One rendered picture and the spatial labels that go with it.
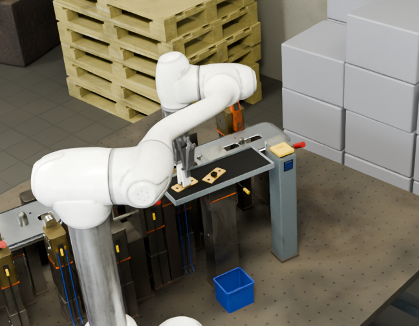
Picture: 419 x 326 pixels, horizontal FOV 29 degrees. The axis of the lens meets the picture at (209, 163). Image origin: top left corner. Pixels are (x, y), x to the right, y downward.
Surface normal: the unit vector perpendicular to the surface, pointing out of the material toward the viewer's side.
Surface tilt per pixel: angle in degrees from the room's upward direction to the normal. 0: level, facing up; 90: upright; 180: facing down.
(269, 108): 0
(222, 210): 90
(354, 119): 90
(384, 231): 0
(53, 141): 0
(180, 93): 92
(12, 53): 90
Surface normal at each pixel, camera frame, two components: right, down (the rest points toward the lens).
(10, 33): -0.46, 0.51
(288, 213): 0.50, 0.44
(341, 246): -0.07, -0.84
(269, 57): -0.69, 0.43
